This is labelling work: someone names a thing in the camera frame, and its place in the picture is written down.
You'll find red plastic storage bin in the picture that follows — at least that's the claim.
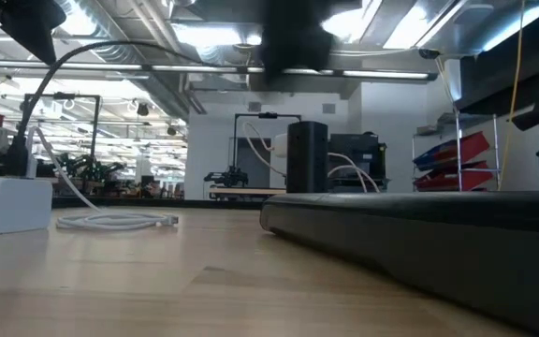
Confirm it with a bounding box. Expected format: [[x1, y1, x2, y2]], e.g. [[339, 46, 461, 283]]
[[413, 130, 491, 172], [414, 160, 494, 192]]

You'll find black monitor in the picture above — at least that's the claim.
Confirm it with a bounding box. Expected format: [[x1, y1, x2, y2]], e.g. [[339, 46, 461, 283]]
[[328, 132, 388, 180]]

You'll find metal shelf rack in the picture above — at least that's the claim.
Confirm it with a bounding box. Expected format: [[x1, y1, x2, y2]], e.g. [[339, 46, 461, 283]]
[[412, 111, 503, 193]]

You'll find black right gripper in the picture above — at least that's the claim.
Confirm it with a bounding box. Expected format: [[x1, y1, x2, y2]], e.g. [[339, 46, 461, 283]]
[[258, 0, 335, 81]]

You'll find black metal beam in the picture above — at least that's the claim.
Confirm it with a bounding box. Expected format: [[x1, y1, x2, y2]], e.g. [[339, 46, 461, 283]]
[[456, 0, 539, 132]]

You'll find black rig frame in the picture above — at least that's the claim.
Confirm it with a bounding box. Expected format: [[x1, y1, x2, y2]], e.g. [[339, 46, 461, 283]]
[[19, 92, 102, 163], [233, 111, 303, 188]]

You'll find hanging yellow cable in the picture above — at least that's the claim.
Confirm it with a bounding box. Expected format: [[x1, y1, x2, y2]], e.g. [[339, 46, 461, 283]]
[[497, 0, 528, 192]]

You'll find black USB cable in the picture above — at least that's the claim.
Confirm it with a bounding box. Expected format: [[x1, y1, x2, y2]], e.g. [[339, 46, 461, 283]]
[[5, 40, 219, 178]]

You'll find long black power strip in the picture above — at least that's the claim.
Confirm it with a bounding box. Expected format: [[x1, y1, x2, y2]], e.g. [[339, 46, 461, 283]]
[[259, 190, 539, 337]]

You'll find black tower power strip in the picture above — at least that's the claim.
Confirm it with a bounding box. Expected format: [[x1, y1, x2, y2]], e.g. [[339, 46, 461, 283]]
[[286, 120, 329, 195]]

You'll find white USB charger cube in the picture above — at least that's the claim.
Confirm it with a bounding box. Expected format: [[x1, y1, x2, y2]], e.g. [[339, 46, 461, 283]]
[[273, 133, 289, 159]]

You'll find ceiling light strip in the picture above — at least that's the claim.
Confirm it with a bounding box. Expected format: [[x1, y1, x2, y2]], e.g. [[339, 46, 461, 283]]
[[0, 58, 432, 81]]

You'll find silver ceiling duct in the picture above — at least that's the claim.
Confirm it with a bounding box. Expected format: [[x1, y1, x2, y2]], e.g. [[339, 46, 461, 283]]
[[418, 0, 539, 52]]

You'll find white power strip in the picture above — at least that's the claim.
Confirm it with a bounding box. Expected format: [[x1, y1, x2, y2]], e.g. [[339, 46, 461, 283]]
[[0, 175, 54, 235]]

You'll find wooden background table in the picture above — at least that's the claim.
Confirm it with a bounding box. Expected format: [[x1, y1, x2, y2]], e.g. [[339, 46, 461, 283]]
[[208, 186, 288, 198]]

